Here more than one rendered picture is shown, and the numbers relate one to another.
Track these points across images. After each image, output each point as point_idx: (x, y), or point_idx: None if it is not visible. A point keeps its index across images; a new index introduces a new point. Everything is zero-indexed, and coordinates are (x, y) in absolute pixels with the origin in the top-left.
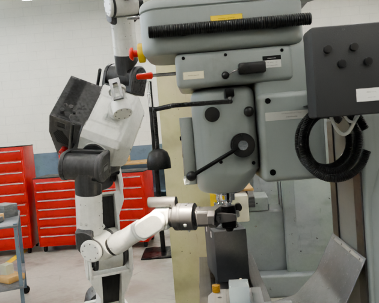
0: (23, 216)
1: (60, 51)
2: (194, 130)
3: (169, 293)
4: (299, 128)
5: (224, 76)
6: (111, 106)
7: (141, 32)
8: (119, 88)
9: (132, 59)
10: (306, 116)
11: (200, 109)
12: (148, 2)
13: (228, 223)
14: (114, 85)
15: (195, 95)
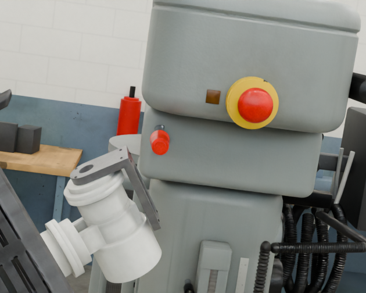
0: None
1: None
2: (252, 272)
3: None
4: (311, 239)
5: (318, 170)
6: (132, 248)
7: (326, 71)
8: (144, 184)
9: (258, 122)
10: (313, 221)
11: (276, 231)
12: (355, 11)
13: None
14: (122, 174)
15: (274, 203)
